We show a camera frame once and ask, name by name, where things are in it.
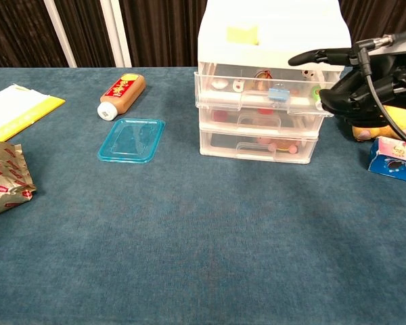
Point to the small soccer ball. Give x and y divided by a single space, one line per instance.
308 74

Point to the blue pink cookie box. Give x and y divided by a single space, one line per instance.
397 159

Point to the white yellow paper packet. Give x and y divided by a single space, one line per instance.
17 111

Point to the clear drawer holding trinkets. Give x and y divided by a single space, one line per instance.
223 98

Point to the clear drawer holding red pompoms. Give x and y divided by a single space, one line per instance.
230 122

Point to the blue clear container lid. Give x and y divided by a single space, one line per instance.
132 140

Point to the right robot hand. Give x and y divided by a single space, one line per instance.
392 81

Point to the white plastic drawer unit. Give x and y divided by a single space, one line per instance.
291 34

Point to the gold foil snack bag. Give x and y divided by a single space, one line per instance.
5 179

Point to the white frame post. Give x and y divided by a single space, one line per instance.
61 34
116 34

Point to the white die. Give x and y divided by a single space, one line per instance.
238 84

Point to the clear drawer holding pink toy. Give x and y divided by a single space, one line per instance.
223 150

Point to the dark pleated curtain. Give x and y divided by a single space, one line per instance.
169 34

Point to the pink orange small toy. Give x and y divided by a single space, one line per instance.
283 145

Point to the white round disc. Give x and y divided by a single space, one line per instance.
218 83

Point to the brown sauce bottle red label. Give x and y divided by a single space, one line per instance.
122 92

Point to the red pompom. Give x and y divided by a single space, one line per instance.
220 115
264 111

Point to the blue velvet tablecloth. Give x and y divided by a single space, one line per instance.
189 237

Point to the yellow plush toy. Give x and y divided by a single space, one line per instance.
404 115

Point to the green lip balm tube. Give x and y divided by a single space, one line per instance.
316 92

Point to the yellow sticky note pad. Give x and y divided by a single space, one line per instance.
242 34

